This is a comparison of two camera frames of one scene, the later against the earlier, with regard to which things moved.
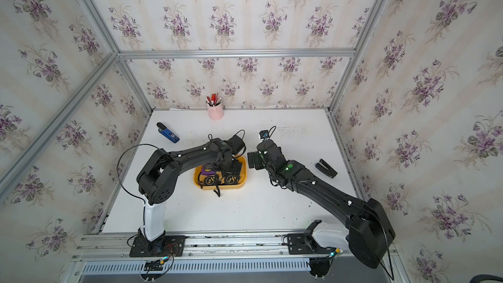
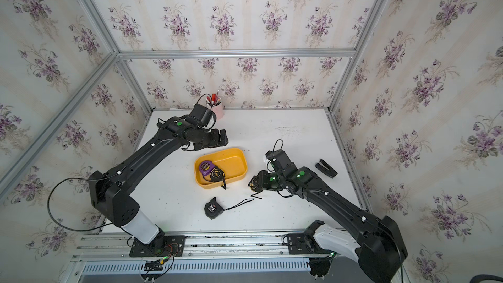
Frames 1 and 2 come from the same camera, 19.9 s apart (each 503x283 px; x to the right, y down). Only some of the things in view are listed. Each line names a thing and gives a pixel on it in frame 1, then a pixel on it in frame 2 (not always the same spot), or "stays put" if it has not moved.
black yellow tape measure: [231, 179] to [255, 187]
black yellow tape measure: [207, 180] to [217, 175]
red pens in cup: [213, 101] stays put
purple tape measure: [207, 169] stays put
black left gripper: [236, 170] to [216, 141]
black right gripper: [256, 156] to [262, 175]
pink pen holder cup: [216, 113] stays put
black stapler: [325, 168] stays put
